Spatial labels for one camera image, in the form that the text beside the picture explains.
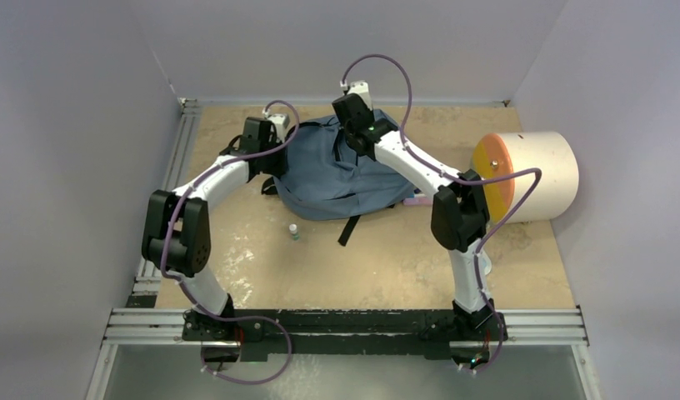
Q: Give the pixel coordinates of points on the blue student backpack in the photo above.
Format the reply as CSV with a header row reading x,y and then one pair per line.
x,y
327,180

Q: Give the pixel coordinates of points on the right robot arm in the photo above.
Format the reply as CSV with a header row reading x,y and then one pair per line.
x,y
459,208

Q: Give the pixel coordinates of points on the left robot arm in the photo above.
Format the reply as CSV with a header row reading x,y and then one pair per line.
x,y
177,232

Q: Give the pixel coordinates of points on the blister pack with scissors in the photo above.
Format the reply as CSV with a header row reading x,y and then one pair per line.
x,y
484,262

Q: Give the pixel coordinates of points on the small glue bottle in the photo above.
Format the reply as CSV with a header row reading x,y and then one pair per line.
x,y
293,230

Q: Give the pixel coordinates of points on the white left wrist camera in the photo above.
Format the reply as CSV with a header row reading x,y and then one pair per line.
x,y
280,123

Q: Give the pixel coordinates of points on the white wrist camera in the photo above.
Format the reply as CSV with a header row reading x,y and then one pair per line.
x,y
361,88
280,123

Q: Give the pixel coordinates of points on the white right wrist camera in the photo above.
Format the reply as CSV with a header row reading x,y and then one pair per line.
x,y
361,88

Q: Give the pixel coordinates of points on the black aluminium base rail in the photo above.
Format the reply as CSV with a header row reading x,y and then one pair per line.
x,y
430,333

